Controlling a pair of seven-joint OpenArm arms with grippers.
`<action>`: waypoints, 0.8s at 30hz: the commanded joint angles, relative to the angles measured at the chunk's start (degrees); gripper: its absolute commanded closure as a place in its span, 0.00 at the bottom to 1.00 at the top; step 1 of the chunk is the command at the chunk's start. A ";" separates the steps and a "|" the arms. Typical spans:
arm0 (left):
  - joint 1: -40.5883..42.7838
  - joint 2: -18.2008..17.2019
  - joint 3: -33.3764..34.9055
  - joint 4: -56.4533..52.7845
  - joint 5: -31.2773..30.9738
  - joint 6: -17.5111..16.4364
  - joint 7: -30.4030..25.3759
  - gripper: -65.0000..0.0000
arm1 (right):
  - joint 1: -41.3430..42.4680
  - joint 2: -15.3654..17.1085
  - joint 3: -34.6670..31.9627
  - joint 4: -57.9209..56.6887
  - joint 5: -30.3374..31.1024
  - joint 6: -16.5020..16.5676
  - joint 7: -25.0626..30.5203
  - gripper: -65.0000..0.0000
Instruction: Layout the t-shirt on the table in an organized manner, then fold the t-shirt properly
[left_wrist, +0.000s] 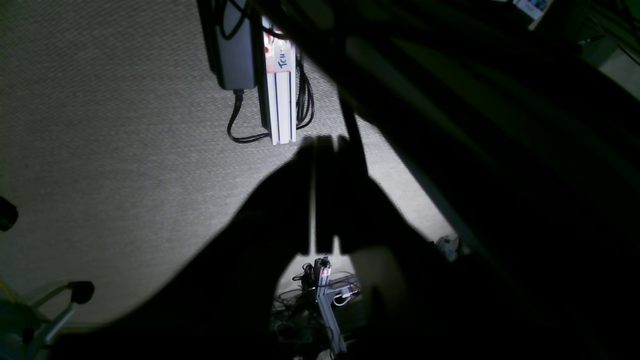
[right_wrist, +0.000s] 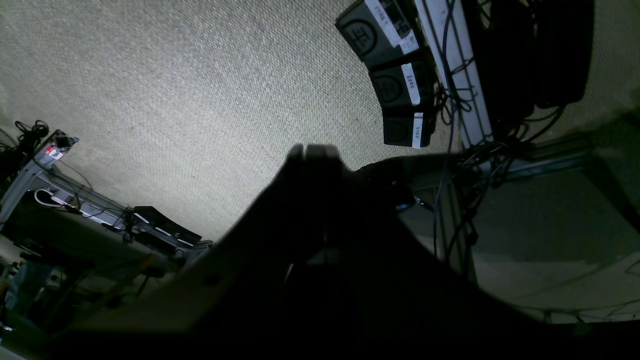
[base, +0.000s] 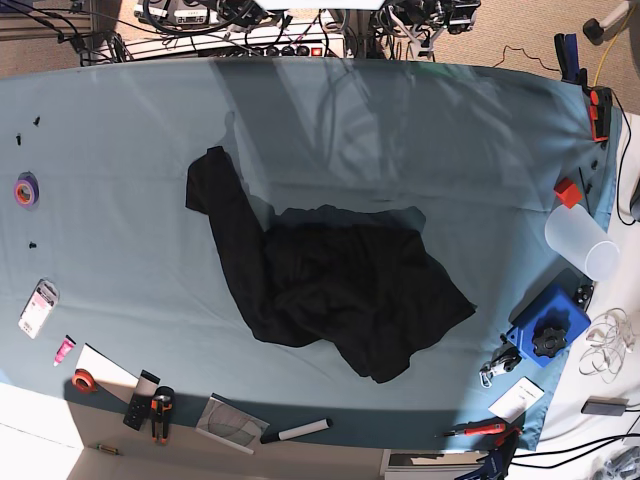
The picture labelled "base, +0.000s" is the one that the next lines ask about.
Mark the black t-shirt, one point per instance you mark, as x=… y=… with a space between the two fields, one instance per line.
x=362 y=282

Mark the white black marker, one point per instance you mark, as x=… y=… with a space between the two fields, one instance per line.
x=296 y=432

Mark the power strip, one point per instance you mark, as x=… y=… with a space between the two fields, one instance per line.
x=314 y=50

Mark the grey patterned booklet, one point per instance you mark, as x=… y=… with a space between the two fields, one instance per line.
x=230 y=426

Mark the metal pulley carabiner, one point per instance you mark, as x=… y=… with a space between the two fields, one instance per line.
x=504 y=360

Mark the black white remote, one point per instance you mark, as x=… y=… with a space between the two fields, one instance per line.
x=140 y=403

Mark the orange black pliers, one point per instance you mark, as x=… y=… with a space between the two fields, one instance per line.
x=162 y=404

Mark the blue block with knob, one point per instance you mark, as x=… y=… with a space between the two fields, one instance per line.
x=547 y=326

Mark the red cube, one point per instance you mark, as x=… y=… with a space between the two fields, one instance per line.
x=568 y=193

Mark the white card box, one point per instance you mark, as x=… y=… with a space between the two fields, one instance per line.
x=517 y=400

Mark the translucent plastic cup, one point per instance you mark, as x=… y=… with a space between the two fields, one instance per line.
x=576 y=236

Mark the orange screwdriver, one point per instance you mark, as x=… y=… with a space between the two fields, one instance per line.
x=487 y=429

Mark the pink small tube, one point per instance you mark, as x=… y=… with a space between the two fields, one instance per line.
x=66 y=346

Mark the orange tape roll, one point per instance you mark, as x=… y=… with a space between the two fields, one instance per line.
x=83 y=381

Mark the pink white blister pack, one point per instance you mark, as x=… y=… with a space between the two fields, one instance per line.
x=38 y=308

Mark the purple tape roll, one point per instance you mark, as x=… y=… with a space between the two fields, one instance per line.
x=26 y=190

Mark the orange black clamp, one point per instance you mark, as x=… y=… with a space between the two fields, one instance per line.
x=600 y=113

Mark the blue black clamp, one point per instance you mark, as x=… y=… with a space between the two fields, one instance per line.
x=566 y=49

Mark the grey adapter box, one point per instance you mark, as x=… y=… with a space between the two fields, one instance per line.
x=604 y=407

